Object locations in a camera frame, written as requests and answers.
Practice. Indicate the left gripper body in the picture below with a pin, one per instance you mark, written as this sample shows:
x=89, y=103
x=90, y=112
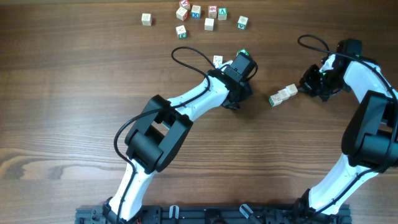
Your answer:
x=234, y=101

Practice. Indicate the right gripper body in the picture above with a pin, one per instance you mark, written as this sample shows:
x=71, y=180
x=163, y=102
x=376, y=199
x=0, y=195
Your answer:
x=311, y=83

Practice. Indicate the blue edged wooden block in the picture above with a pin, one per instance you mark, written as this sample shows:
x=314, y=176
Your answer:
x=292, y=89

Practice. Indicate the wooden picture block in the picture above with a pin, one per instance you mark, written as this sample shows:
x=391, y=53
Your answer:
x=275, y=100

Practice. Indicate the blue P wooden block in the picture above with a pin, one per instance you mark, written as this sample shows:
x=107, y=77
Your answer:
x=284, y=94

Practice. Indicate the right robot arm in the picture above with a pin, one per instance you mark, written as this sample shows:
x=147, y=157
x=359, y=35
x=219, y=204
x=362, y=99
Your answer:
x=369, y=143

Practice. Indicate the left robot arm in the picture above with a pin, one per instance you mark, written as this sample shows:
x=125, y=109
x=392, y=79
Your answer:
x=157, y=134

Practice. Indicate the wooden block lowest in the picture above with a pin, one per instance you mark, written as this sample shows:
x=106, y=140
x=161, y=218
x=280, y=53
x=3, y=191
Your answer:
x=217, y=60

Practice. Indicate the green E block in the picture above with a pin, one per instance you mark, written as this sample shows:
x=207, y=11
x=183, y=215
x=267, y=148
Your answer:
x=243, y=51

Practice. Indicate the green V block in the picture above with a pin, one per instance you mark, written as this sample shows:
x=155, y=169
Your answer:
x=242, y=22

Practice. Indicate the plain wooden block centre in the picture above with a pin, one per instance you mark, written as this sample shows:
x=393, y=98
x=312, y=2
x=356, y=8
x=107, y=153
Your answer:
x=209, y=24

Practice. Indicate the plain wooden block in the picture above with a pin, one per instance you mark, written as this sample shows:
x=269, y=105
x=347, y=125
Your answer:
x=209, y=24
x=146, y=19

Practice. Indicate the green A block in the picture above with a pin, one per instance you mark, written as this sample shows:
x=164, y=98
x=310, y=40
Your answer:
x=222, y=13

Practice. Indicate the green side block left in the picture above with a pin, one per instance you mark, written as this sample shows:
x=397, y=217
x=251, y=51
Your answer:
x=181, y=32

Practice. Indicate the red 9 block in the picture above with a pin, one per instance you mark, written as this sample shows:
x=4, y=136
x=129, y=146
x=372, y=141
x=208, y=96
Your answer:
x=212, y=11

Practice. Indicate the blue X block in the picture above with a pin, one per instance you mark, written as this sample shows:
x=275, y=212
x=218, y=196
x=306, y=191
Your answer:
x=196, y=11

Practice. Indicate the red edged wooden block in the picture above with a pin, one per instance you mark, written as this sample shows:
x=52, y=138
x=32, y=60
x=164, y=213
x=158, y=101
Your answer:
x=182, y=13

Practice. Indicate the red letter block top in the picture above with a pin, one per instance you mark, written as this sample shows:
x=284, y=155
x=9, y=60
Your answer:
x=184, y=4

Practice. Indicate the plain wooden block far left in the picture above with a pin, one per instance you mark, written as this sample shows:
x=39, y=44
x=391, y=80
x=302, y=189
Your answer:
x=146, y=19

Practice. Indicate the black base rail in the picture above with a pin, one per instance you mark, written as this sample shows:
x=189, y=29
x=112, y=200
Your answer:
x=174, y=214

